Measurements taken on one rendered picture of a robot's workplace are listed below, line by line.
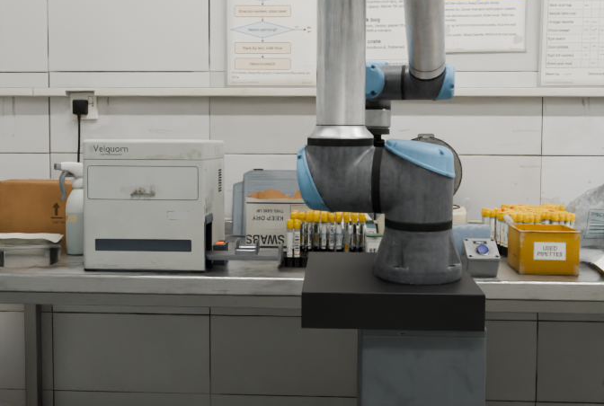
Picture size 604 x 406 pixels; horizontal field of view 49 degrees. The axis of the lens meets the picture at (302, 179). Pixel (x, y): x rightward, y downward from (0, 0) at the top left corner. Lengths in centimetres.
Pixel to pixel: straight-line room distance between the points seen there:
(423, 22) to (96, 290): 90
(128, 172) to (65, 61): 82
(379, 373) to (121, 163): 76
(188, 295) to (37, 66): 108
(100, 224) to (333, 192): 64
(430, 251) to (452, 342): 15
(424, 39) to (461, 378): 62
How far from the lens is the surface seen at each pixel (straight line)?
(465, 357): 114
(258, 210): 179
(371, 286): 110
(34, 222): 201
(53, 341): 240
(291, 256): 159
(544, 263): 160
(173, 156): 152
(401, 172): 111
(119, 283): 154
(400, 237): 113
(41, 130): 232
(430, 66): 137
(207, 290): 149
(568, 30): 224
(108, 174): 156
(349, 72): 114
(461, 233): 162
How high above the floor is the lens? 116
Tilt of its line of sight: 3 degrees down
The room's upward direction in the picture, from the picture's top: straight up
